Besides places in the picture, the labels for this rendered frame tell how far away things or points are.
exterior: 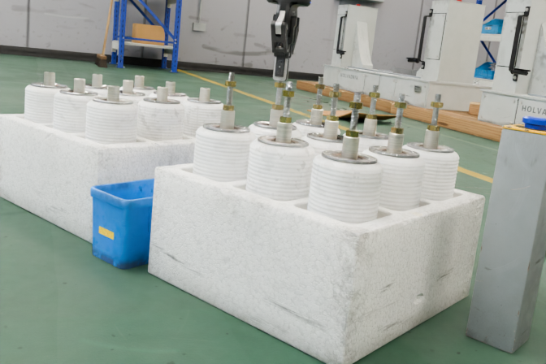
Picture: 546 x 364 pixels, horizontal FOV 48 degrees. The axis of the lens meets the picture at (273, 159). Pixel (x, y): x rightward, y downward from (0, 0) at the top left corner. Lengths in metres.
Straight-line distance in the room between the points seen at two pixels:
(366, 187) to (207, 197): 0.24
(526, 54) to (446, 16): 0.76
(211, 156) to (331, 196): 0.23
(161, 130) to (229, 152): 0.33
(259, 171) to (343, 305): 0.22
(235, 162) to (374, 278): 0.29
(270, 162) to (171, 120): 0.43
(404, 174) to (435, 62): 3.42
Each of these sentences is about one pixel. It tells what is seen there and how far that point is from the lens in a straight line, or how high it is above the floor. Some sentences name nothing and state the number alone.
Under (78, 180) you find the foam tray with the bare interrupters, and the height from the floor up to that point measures 0.11.
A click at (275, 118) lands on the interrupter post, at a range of 1.04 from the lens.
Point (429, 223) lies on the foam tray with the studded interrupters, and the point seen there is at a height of 0.16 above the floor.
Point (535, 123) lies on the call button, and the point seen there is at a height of 0.32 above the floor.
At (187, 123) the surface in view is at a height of 0.20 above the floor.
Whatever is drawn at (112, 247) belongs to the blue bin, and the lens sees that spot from 1.06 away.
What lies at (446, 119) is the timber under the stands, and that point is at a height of 0.05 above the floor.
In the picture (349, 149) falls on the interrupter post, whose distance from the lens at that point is 0.81.
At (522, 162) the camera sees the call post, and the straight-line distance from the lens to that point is 0.89.
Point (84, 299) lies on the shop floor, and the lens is 0.94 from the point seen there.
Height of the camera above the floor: 0.39
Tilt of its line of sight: 11 degrees down
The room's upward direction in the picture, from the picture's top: 6 degrees clockwise
